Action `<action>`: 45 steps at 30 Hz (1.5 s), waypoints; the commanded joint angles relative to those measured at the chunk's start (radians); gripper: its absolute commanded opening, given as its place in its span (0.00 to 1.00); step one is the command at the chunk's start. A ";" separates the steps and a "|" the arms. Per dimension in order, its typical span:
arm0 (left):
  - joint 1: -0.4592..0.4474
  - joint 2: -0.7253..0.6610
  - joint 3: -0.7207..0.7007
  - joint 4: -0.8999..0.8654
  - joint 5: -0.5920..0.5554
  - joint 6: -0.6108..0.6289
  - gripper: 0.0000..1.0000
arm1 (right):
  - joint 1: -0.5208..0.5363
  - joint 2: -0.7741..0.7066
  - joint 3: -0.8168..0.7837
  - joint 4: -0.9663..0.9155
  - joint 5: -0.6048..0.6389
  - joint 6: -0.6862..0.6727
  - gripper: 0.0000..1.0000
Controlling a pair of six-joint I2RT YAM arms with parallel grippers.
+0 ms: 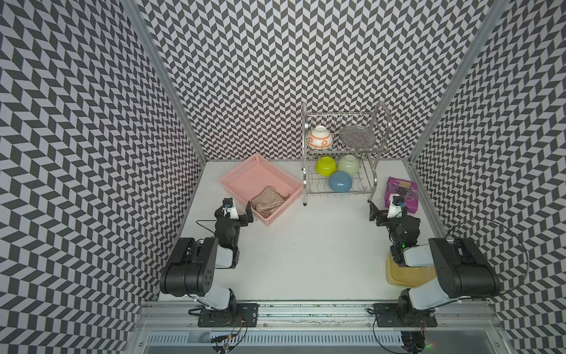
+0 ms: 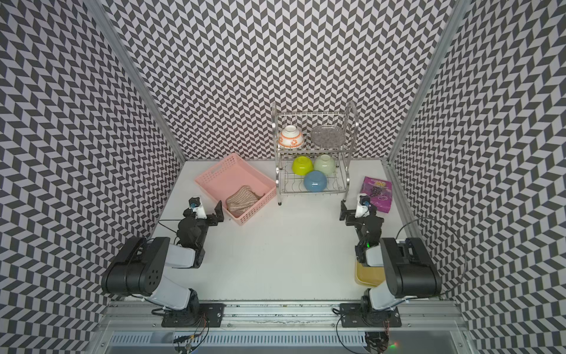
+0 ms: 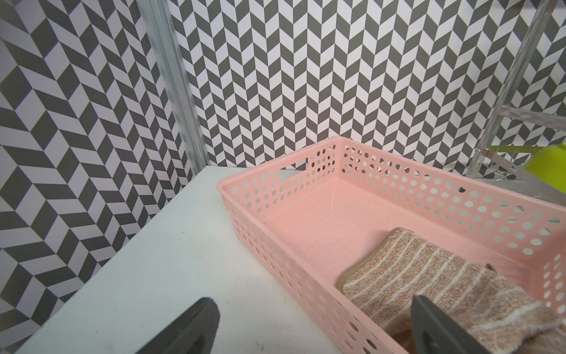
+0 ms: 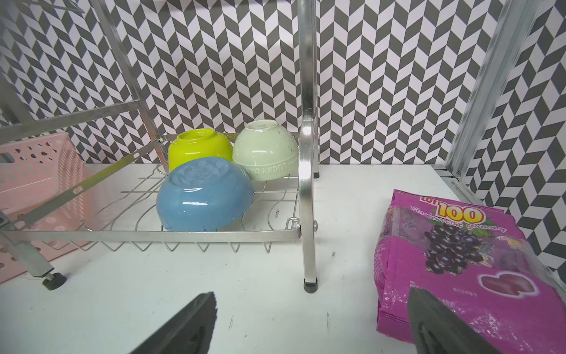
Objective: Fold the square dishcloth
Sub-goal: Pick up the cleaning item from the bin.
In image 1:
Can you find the pink plastic basket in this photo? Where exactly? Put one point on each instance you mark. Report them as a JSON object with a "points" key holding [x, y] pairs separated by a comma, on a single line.
{"points": [[252, 176]]}

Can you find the striped brown square dishcloth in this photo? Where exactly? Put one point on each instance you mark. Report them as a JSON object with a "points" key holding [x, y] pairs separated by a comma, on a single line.
{"points": [[268, 201]]}

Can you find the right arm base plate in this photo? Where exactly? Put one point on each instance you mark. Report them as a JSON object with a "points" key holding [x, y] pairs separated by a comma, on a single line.
{"points": [[388, 315]]}

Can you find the aluminium front rail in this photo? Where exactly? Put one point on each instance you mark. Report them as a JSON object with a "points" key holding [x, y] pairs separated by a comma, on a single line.
{"points": [[321, 315]]}

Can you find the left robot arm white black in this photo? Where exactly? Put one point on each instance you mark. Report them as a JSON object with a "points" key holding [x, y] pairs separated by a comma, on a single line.
{"points": [[190, 270]]}

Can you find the white orange patterned bowl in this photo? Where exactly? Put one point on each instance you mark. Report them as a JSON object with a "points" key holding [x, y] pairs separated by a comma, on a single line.
{"points": [[320, 138]]}

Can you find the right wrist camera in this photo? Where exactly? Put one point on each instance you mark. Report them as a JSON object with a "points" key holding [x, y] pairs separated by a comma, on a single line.
{"points": [[396, 206]]}

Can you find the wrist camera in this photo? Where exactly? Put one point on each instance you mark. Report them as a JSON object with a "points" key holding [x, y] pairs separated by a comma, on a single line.
{"points": [[229, 210], [396, 206]]}

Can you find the grey speckled plate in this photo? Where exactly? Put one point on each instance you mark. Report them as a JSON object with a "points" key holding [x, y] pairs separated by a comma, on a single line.
{"points": [[357, 137]]}

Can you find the pale green bowl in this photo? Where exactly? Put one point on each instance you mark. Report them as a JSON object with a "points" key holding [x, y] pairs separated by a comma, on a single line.
{"points": [[349, 164]]}

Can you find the purple snack packet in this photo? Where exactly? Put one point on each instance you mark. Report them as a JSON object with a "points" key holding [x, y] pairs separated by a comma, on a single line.
{"points": [[404, 188]]}

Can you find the metal two-tier dish rack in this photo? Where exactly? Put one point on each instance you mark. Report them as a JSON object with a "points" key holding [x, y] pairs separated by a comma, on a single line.
{"points": [[379, 120]]}

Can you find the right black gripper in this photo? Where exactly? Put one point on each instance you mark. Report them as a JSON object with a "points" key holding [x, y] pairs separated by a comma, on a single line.
{"points": [[381, 214]]}

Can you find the blue bowl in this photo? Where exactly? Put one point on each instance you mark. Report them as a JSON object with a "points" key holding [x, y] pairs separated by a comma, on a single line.
{"points": [[340, 182]]}

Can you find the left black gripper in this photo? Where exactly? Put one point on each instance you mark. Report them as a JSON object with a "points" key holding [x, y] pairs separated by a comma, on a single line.
{"points": [[242, 219]]}

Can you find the lime green bowl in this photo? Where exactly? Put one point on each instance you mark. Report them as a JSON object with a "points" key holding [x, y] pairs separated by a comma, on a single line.
{"points": [[326, 166]]}

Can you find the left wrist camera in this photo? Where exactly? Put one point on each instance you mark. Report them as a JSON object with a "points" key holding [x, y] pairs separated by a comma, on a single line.
{"points": [[229, 210]]}

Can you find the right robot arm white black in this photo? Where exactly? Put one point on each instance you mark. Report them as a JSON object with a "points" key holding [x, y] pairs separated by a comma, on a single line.
{"points": [[462, 271]]}

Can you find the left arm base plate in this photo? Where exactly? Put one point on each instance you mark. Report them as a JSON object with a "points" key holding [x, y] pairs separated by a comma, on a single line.
{"points": [[241, 315]]}

